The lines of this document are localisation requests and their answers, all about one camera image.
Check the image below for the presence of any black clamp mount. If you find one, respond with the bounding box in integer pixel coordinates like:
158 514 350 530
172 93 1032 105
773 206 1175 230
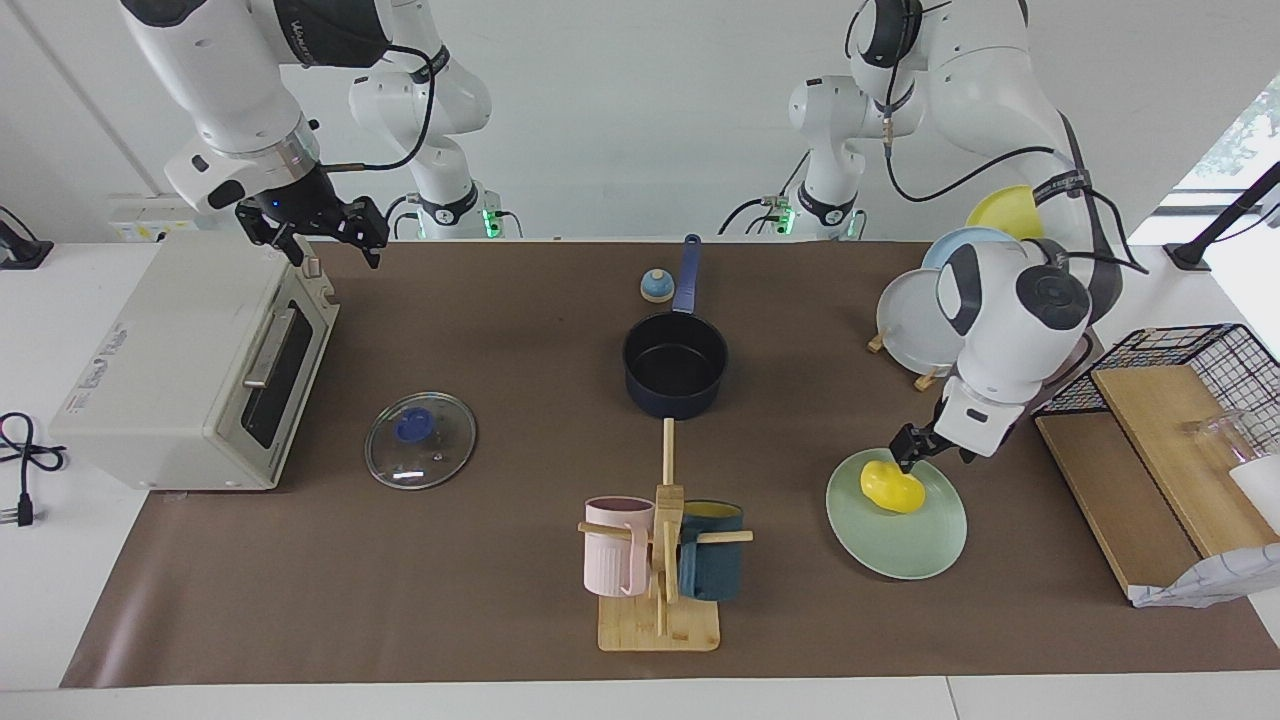
0 205 53 271

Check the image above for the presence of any yellow potato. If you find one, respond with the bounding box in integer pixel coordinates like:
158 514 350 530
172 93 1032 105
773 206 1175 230
860 460 927 515

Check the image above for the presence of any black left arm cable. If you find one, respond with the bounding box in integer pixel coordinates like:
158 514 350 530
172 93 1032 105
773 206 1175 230
845 0 1151 276

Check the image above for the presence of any clear glass cup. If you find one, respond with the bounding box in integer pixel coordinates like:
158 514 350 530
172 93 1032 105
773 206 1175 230
1185 410 1263 466

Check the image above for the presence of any grey plate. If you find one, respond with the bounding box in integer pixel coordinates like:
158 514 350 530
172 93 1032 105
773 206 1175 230
876 268 966 376

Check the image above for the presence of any beige toaster oven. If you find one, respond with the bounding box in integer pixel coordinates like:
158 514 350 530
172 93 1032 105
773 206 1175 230
50 232 341 491

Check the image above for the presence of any black power cable with plug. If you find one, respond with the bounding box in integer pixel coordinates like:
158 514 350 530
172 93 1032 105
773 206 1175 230
0 412 69 528

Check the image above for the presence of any white cup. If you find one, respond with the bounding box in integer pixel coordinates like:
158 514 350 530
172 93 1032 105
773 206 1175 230
1228 455 1280 506

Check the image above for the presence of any yellow plate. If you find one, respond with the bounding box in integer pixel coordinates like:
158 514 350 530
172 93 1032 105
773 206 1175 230
965 185 1046 236

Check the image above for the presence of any white checked paper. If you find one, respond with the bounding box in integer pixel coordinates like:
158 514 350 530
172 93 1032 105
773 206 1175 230
1130 543 1280 609

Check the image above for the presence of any brown table mat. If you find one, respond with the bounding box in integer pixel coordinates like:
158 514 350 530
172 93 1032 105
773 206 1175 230
60 240 1280 689

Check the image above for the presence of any dark saucepan with purple handle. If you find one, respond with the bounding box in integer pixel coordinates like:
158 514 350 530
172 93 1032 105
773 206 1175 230
622 235 729 420

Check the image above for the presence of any black wire basket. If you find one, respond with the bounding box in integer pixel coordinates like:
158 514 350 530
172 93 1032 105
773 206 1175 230
1030 322 1280 456

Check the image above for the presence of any black camera stand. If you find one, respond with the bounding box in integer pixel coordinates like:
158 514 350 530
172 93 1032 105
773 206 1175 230
1163 160 1280 271

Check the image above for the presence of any white wall socket box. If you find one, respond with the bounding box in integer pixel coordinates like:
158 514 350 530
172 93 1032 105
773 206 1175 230
105 193 216 243

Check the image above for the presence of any dark blue mug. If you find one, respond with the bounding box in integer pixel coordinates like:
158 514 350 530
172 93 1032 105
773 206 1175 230
677 500 746 602

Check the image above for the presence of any glass lid with purple knob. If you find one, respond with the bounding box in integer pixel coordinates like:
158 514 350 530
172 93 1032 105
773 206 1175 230
364 391 478 491

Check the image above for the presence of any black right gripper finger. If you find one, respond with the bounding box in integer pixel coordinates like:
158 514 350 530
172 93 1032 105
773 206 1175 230
237 208 307 268
340 197 389 271

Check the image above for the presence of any light blue plate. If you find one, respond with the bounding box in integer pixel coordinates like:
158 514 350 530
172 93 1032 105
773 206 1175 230
920 226 1021 276

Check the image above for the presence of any pink mug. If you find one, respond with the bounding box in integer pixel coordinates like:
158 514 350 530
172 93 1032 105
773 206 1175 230
584 496 656 598

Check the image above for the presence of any green plate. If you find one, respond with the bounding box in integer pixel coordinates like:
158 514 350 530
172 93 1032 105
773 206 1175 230
826 447 969 581

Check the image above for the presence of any wooden plate rack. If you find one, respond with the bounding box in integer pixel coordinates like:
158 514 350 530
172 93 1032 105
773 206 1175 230
868 330 946 392

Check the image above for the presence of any wooden shelf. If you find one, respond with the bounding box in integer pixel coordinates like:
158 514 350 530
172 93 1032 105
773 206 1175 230
1033 362 1280 601

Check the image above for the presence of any wooden mug tree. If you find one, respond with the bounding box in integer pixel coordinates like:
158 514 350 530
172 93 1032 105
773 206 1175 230
578 418 754 653

